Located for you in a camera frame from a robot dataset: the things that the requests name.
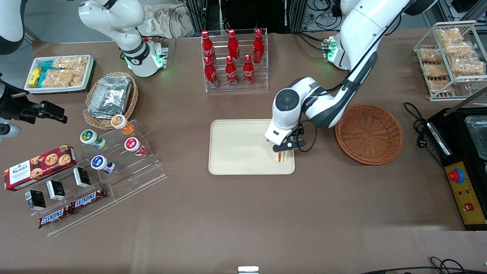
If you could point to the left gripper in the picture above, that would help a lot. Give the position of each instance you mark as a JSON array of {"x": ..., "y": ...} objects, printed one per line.
[{"x": 301, "y": 131}]

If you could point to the brown round wicker basket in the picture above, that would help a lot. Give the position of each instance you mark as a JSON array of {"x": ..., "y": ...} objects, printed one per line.
[{"x": 369, "y": 133}]

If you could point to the clear acrylic snack display step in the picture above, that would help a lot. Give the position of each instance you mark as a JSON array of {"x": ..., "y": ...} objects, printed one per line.
[{"x": 95, "y": 214}]

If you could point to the red lid yogurt cup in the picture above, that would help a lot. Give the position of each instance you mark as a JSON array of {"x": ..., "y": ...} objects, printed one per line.
[{"x": 133, "y": 145}]

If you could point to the triangular sandwich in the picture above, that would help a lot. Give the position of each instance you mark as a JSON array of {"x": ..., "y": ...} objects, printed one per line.
[{"x": 283, "y": 156}]

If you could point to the yellow snack pack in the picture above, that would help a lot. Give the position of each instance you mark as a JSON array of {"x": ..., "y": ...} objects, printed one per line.
[{"x": 34, "y": 77}]

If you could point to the clear acrylic cup display step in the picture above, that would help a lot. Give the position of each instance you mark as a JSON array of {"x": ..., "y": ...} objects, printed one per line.
[{"x": 144, "y": 171}]

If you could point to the black countertop appliance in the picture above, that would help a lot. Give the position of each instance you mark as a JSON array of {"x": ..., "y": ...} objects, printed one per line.
[{"x": 456, "y": 146}]

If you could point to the red Walkers cookie box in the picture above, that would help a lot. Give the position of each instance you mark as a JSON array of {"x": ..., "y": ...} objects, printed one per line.
[{"x": 38, "y": 167}]

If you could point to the bagged fried snack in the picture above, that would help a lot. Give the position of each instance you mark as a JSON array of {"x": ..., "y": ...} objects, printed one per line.
[
  {"x": 441, "y": 86},
  {"x": 468, "y": 67},
  {"x": 432, "y": 55},
  {"x": 435, "y": 70},
  {"x": 458, "y": 49},
  {"x": 450, "y": 35}
]

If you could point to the clear bag of rice crackers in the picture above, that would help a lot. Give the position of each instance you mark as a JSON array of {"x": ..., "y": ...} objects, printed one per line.
[
  {"x": 61, "y": 78},
  {"x": 70, "y": 62}
]

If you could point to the crumpled beige paper bag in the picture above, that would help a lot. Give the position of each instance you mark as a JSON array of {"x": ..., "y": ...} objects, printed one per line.
[{"x": 159, "y": 21}]

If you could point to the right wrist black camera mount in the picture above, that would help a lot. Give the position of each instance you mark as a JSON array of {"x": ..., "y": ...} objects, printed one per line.
[{"x": 13, "y": 101}]

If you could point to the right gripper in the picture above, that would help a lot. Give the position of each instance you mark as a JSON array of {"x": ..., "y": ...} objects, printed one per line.
[{"x": 14, "y": 105}]

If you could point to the teal snack pack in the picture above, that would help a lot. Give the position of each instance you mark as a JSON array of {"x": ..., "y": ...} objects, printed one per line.
[
  {"x": 46, "y": 66},
  {"x": 42, "y": 79}
]

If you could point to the Snickers chocolate bar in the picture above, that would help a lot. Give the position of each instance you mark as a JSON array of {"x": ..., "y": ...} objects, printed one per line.
[
  {"x": 88, "y": 198},
  {"x": 53, "y": 217}
]

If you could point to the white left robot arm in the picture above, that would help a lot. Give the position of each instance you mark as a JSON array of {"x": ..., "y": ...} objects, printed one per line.
[{"x": 361, "y": 30}]

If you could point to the red cola bottle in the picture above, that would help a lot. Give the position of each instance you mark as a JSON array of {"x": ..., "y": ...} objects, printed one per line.
[
  {"x": 211, "y": 74},
  {"x": 258, "y": 45},
  {"x": 207, "y": 45},
  {"x": 248, "y": 72},
  {"x": 233, "y": 43},
  {"x": 231, "y": 74}
]

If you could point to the aluminium equipment frame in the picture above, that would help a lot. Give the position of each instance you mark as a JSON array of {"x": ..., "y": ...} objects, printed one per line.
[{"x": 198, "y": 11}]

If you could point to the white rectangular snack tray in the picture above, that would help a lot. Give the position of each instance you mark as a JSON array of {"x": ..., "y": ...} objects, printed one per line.
[{"x": 53, "y": 90}]

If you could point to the light tan wicker basket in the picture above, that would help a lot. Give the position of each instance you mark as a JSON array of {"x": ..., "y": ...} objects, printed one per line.
[{"x": 95, "y": 123}]

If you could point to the yellow emergency stop control box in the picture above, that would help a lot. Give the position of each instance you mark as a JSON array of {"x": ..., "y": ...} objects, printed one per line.
[{"x": 470, "y": 194}]

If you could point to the small silver metal bracket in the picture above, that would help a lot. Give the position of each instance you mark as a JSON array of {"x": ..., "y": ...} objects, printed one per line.
[{"x": 248, "y": 270}]

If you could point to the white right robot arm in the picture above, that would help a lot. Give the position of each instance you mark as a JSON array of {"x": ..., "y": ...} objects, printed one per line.
[{"x": 114, "y": 17}]

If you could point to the orange lid yogurt cup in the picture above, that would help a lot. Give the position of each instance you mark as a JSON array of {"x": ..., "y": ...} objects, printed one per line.
[{"x": 121, "y": 123}]

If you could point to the beige rectangular serving tray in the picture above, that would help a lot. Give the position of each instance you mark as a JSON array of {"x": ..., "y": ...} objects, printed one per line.
[{"x": 239, "y": 146}]

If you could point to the blue lid yogurt cup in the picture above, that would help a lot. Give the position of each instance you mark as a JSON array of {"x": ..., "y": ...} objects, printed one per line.
[{"x": 101, "y": 163}]

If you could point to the clear acrylic bottle rack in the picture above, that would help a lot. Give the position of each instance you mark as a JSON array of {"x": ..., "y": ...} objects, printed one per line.
[{"x": 262, "y": 82}]

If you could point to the green lid yogurt cup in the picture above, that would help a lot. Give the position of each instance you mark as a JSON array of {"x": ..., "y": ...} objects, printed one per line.
[{"x": 90, "y": 137}]

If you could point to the stack of foil trays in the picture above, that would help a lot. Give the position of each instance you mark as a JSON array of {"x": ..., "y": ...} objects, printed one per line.
[{"x": 110, "y": 97}]

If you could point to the clear plastic container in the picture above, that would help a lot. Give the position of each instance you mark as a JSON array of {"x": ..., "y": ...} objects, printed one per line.
[{"x": 477, "y": 137}]

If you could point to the small black carton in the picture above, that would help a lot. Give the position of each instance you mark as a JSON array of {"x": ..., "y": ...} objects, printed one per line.
[
  {"x": 35, "y": 199},
  {"x": 56, "y": 190},
  {"x": 82, "y": 177}
]

